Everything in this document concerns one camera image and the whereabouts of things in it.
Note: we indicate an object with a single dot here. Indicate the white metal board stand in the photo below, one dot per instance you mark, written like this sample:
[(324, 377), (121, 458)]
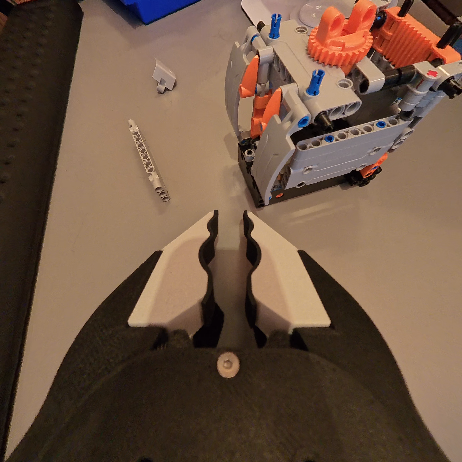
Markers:
[(249, 9)]

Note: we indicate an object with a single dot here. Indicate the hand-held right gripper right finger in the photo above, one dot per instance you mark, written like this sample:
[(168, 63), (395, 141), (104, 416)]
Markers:
[(292, 288)]

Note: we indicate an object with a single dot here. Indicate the grey orange toy brick model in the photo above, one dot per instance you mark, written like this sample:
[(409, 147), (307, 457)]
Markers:
[(325, 155)]

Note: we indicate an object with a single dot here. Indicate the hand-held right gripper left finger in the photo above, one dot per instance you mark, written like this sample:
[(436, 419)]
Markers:
[(166, 288)]

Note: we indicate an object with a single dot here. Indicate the grey long toy brick beam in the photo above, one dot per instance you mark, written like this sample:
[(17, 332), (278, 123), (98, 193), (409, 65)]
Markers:
[(144, 155)]

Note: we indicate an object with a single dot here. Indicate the blue plastic storage bin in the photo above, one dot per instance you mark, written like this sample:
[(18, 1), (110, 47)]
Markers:
[(151, 10)]

